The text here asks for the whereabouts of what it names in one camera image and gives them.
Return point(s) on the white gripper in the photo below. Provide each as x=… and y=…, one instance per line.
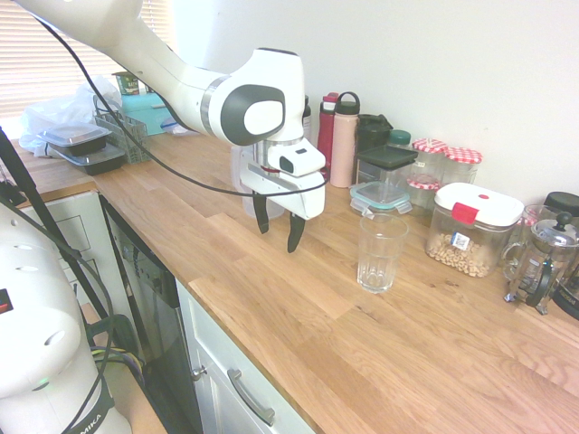
x=298, y=199

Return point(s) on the clear pitcher with blue lid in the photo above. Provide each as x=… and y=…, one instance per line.
x=236, y=167

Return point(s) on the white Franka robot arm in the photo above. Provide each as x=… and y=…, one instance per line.
x=158, y=68

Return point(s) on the red water bottle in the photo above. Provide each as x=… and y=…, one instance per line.
x=326, y=129

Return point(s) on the glass container with teal lid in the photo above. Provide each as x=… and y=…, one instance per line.
x=362, y=195

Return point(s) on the pink bottle with black cap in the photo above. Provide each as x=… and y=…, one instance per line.
x=344, y=149

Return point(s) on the black protein powder tub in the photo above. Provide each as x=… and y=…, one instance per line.
x=307, y=122

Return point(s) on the clear drinking glass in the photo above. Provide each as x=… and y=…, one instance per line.
x=382, y=253

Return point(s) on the white kitchen cabinet front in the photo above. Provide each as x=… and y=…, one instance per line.
x=212, y=330

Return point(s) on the square canister with dark lid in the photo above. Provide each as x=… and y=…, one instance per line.
x=386, y=157

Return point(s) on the dark green shaker bottle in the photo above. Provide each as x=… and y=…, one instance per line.
x=373, y=133

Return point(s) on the clear zip bag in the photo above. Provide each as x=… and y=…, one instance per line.
x=174, y=129

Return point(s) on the jar with green lid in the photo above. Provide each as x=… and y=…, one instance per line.
x=400, y=138

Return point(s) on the small jar red gingham lid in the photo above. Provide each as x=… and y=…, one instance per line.
x=423, y=183

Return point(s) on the black dishwasher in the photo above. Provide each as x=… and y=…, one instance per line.
x=154, y=316

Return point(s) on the metal cabinet knob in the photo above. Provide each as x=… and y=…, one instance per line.
x=198, y=373

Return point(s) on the tall jar red gingham lid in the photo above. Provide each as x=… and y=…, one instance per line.
x=429, y=145
x=463, y=156

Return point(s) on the grey cutlery basket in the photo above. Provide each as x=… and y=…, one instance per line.
x=131, y=133

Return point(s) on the teal bread box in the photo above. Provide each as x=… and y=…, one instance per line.
x=135, y=110

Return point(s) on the black meal container clear lid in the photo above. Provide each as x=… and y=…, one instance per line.
x=72, y=135
x=95, y=163

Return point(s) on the cereal container with white lid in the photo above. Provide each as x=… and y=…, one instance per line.
x=475, y=199

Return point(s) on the green yogurt cup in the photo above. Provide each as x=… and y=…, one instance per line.
x=129, y=83

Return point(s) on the white plastic bag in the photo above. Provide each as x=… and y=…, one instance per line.
x=59, y=108

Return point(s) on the clear glass mug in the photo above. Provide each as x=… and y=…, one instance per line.
x=534, y=214

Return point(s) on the glass French press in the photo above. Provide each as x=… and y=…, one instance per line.
x=558, y=235

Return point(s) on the black coffee appliance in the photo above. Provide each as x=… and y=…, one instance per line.
x=563, y=201

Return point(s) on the window blind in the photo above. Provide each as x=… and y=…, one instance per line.
x=27, y=59

